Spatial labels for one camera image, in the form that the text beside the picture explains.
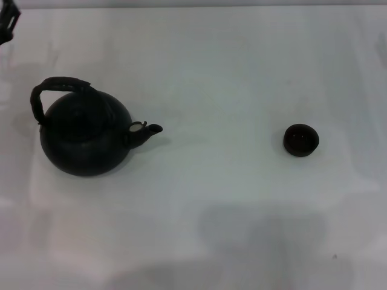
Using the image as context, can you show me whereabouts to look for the black round teapot with handle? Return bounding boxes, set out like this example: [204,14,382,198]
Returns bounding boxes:
[30,76,164,178]

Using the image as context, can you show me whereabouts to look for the small dark brown teacup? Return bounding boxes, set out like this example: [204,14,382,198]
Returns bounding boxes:
[283,123,320,158]

